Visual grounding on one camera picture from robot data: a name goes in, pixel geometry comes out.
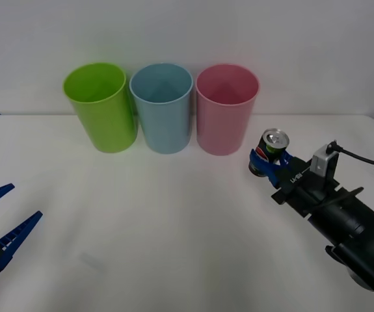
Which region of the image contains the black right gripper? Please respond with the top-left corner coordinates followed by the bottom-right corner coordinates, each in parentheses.
top-left (249, 147), bottom-right (365, 218)

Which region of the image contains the dark drink can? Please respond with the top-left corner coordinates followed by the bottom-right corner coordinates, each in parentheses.
top-left (247, 128), bottom-right (290, 178)

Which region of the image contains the pink plastic bin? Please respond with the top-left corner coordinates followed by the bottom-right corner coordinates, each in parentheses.
top-left (195, 63), bottom-right (260, 157)

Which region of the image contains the pale blue plastic bin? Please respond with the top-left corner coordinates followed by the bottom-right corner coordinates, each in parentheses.
top-left (129, 62), bottom-right (194, 154)

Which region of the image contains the yellow-green plastic bin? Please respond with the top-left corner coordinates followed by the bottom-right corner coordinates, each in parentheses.
top-left (62, 62), bottom-right (139, 154)

